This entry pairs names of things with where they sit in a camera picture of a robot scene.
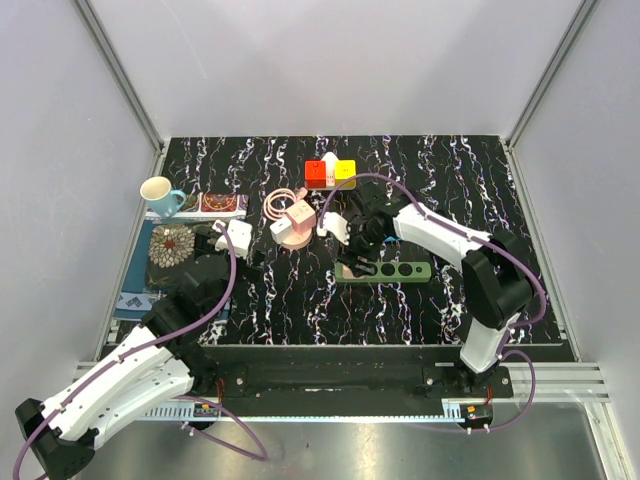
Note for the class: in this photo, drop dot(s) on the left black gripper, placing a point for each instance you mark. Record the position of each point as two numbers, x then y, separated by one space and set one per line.
205 242

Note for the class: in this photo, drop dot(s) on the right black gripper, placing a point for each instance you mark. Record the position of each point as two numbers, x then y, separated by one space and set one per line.
351 257

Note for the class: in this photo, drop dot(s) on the pink cube socket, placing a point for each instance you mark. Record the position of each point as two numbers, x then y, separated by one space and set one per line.
356 271
302 216

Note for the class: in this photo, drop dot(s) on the green power strip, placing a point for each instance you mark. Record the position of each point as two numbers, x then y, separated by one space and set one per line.
386 272

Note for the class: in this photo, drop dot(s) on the round pink power strip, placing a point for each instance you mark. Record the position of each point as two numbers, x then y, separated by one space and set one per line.
296 241

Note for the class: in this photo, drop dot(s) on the pink cube socket front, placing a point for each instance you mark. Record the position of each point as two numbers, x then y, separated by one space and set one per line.
302 216

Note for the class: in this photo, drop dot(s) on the yellow cube socket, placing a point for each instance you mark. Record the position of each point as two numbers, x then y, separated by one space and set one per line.
344 171

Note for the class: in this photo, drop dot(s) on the red cube socket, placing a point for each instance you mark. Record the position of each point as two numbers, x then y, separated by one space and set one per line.
315 175

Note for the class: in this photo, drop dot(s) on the white triangular power strip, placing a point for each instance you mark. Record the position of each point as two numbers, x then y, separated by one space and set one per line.
330 160

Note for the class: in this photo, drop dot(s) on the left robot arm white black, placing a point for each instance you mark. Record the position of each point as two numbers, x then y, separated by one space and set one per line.
159 360

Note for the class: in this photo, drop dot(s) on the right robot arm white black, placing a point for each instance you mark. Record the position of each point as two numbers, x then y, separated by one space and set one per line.
498 286

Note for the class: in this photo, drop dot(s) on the black floral square plate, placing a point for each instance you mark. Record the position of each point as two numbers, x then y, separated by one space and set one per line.
172 249

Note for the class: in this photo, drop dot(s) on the blue ceramic mug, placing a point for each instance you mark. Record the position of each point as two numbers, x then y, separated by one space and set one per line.
161 197

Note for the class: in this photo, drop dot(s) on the patterned blue cloth mat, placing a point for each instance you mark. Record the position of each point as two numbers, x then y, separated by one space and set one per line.
134 301

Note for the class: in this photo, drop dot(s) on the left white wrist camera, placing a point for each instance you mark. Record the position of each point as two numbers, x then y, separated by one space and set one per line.
235 233

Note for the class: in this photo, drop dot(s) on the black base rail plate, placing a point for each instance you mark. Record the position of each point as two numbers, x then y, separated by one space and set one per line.
321 382

